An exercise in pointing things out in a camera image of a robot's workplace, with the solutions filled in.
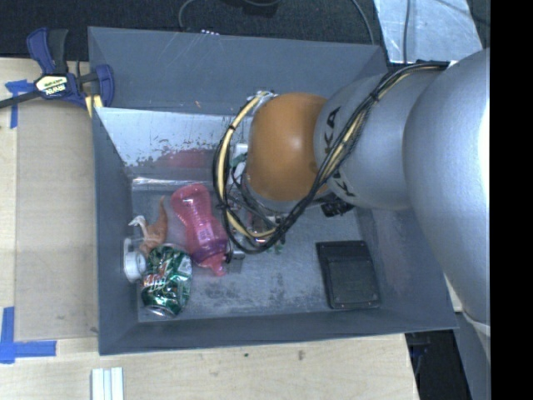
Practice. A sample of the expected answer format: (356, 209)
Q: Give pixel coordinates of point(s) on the orange toy animal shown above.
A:
(156, 231)

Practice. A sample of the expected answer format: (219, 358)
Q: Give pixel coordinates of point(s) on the white round plastic piece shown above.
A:
(133, 263)

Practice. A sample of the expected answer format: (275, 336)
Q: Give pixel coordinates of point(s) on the black flat square pad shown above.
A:
(349, 275)

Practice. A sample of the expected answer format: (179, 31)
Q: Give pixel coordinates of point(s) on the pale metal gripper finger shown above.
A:
(238, 255)

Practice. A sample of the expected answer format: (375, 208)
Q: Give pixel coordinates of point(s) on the pale wood flat board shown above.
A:
(54, 223)

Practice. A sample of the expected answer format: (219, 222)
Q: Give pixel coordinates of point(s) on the black cylinder on white bracket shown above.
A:
(335, 208)

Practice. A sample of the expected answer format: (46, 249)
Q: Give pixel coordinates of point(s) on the green crushed soda can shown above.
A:
(166, 279)

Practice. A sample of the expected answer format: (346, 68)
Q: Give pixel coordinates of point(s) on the grey metal bin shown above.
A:
(266, 290)

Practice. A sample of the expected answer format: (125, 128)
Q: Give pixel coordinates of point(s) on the pink plastic bottle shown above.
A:
(199, 223)

